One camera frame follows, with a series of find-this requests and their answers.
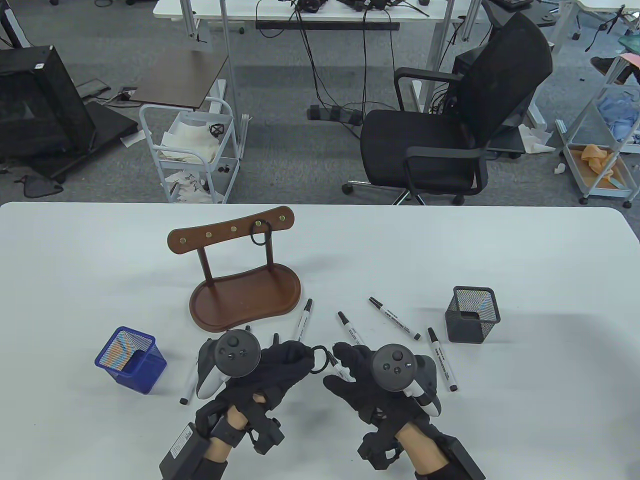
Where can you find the orange cloth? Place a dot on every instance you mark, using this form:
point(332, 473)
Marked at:
point(595, 157)

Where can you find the light blue cloth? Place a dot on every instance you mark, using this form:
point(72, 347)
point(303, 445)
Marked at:
point(617, 117)

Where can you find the brown wooden hook stand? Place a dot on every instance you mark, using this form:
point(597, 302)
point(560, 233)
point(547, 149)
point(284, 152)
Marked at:
point(245, 300)

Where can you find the black floor platform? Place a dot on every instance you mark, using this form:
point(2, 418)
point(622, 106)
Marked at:
point(112, 122)

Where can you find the white office desk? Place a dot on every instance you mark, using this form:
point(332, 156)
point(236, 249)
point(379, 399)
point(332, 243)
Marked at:
point(225, 9)

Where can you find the brown side table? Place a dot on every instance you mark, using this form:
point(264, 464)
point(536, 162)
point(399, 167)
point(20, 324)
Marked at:
point(180, 77)

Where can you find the silver metal post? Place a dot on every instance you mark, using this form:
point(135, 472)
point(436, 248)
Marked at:
point(229, 75)

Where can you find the black computer tower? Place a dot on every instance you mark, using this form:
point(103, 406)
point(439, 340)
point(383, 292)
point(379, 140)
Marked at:
point(462, 62)

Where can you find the teal cloth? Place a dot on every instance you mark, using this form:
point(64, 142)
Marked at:
point(627, 42)

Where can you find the black elastic band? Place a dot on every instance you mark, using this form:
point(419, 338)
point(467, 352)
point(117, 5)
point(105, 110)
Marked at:
point(260, 244)
point(322, 347)

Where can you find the black headset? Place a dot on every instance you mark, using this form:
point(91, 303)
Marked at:
point(310, 5)

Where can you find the white scribbled paper sheets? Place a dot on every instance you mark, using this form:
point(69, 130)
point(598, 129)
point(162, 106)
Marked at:
point(187, 187)

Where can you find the white crumpled tissue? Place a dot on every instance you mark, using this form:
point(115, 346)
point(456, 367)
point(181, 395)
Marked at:
point(559, 168)

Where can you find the black forearm battery box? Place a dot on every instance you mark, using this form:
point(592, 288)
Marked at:
point(462, 457)
point(182, 452)

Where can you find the grey white hand controller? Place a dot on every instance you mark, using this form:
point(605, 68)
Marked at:
point(392, 365)
point(237, 355)

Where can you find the small black round object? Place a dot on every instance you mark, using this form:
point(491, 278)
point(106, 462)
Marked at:
point(216, 130)

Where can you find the black mesh pen holder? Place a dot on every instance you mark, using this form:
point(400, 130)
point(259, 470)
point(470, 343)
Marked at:
point(470, 327)

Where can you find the person's left hand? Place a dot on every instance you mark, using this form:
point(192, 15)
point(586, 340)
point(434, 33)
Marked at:
point(280, 365)

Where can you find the white floor paper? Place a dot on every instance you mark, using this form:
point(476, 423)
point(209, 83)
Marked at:
point(535, 140)
point(132, 140)

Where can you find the black mesh office chair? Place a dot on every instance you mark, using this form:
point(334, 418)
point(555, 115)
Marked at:
point(415, 150)

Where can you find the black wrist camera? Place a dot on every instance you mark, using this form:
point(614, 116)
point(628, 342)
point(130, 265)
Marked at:
point(377, 447)
point(267, 432)

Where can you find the white rolling cart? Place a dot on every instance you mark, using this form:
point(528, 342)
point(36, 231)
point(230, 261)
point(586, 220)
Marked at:
point(570, 160)
point(220, 187)

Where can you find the black mesh box cabinet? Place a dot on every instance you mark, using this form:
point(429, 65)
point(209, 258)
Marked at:
point(35, 105)

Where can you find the white crumpled paper sheet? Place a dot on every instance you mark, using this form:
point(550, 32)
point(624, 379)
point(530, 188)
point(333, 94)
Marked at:
point(190, 140)

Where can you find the blue mesh pen holder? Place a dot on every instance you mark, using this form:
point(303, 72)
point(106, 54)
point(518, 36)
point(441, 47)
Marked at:
point(145, 370)

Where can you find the black triangular floor object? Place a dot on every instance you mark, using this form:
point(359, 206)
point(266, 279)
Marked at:
point(42, 189)

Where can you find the black floor power strip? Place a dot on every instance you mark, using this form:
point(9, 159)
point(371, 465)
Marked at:
point(332, 114)

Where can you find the person's right hand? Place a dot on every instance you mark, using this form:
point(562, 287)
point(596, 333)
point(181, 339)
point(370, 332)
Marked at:
point(357, 385)

